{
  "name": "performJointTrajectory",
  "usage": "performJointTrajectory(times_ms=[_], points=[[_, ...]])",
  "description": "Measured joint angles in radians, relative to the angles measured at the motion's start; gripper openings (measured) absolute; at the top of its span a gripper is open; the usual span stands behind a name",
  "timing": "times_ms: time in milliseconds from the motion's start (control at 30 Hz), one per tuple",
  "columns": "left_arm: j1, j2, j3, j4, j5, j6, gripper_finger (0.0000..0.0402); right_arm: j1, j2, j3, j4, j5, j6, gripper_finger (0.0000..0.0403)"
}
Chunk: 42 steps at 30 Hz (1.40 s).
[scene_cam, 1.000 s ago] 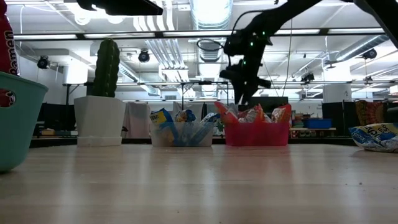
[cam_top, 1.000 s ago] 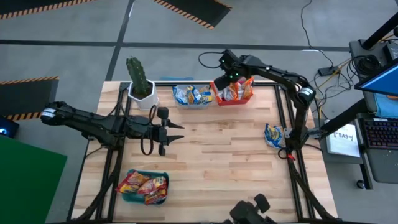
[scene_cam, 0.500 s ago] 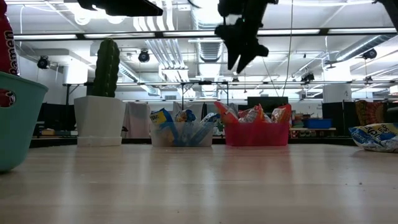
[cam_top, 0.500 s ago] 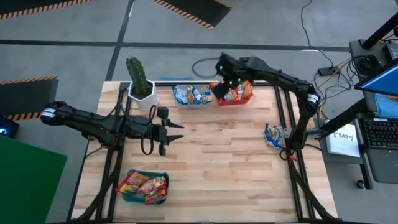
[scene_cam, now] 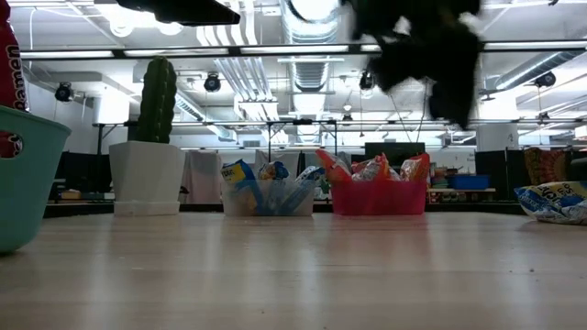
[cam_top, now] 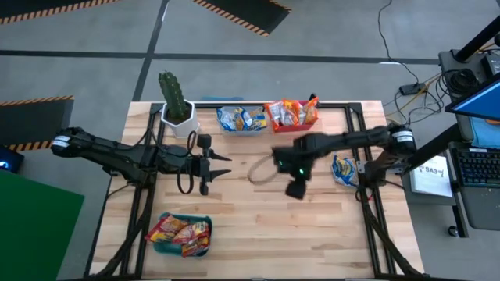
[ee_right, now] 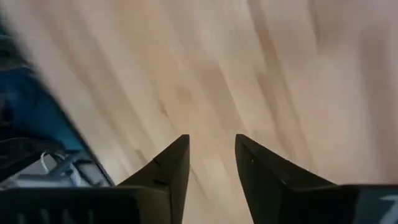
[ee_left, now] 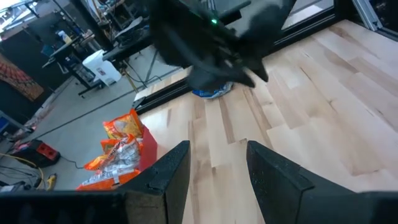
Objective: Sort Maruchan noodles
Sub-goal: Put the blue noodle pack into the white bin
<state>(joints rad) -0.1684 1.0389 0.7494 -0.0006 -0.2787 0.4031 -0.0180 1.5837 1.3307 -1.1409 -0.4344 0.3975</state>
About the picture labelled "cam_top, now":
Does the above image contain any teal plastic bin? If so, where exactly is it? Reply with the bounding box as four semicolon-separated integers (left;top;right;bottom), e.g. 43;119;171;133
153;212;214;258

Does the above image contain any black floor cable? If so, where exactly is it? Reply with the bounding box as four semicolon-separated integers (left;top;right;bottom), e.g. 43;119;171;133
377;0;421;85

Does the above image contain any blue Maruchan ramen pack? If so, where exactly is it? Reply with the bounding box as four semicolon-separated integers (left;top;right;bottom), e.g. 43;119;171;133
234;107;253;132
330;154;359;188
216;108;238;133
248;108;269;132

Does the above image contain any white paper sheet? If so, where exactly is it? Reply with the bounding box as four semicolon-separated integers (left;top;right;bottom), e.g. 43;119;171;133
409;155;454;198

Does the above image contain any grey workstation cart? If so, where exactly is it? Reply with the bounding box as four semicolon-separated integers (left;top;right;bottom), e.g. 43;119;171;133
405;120;500;239

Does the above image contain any red Maruchan beef ramen pack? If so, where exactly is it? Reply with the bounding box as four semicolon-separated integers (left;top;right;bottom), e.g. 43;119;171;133
145;214;188;243
171;221;210;245
180;236;212;258

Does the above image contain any black left wrist camera cable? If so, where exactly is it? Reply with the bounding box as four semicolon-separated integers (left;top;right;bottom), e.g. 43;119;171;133
177;130;198;195

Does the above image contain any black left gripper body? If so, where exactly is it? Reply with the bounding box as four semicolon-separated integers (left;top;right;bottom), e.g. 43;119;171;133
183;133;214;196

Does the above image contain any green cactus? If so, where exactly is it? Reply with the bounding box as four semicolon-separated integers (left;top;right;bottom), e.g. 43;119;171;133
158;70;192;122

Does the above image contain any black keyboard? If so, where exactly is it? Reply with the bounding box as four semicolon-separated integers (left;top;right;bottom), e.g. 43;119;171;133
455;147;500;189

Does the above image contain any clear plastic bin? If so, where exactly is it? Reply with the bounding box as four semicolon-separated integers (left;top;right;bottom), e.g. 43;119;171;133
217;105;269;137

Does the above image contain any coiled black cable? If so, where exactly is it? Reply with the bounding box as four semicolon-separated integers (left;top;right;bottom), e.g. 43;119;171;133
444;68;480;95

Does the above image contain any monitor with blue screen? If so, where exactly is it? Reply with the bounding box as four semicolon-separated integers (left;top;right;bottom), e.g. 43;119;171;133
445;77;500;122

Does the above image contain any orange Maruchan ramen pack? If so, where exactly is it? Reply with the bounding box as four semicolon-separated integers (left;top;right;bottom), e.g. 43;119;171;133
280;99;296;126
293;101;305;126
264;101;283;132
302;96;320;125

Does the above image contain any green floor mat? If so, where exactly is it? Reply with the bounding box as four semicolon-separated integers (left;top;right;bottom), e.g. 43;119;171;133
0;169;86;281

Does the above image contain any black hazard-striped floor mat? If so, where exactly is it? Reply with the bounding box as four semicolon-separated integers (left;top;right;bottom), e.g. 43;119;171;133
0;95;75;152
193;0;292;38
0;0;122;25

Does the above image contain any black device with blue light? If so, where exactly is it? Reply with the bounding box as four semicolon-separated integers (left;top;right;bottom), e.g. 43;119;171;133
0;144;25;175

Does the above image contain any red plastic bin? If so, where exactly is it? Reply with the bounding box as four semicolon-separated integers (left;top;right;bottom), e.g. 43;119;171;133
273;100;320;133

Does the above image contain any black power adapter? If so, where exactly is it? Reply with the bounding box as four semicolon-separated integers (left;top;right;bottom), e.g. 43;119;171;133
398;82;427;96

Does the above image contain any white hexagonal plant pot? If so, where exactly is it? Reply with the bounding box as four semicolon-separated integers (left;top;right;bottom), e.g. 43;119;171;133
160;99;201;140

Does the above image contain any grey equipment case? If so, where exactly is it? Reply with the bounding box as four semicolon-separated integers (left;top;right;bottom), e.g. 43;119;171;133
437;49;500;98

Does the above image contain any black stand pole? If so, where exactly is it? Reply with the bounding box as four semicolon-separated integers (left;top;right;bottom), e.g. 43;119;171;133
455;15;500;63

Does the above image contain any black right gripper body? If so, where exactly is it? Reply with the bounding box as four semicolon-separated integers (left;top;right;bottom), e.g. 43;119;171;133
272;144;309;201

